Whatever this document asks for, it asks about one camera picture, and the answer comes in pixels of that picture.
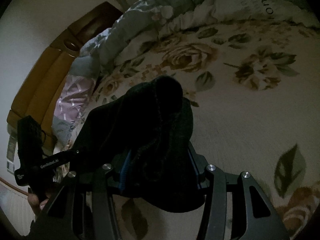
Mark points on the purple patterned pillow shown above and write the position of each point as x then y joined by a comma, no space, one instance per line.
74,97

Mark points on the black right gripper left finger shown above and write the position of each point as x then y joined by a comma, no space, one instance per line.
82,205

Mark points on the person's left hand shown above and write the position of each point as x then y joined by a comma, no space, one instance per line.
36,205

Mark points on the floral cream bed blanket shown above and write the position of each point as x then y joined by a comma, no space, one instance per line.
250,70

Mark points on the dark wooden nightstand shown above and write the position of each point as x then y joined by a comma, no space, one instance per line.
94,22

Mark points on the wooden headboard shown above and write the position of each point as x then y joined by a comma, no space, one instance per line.
39,92

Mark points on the black pants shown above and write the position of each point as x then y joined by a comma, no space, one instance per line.
138,147

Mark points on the grey-green quilted duvet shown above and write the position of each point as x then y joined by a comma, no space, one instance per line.
142,15

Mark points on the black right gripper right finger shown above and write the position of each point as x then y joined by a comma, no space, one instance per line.
236,207

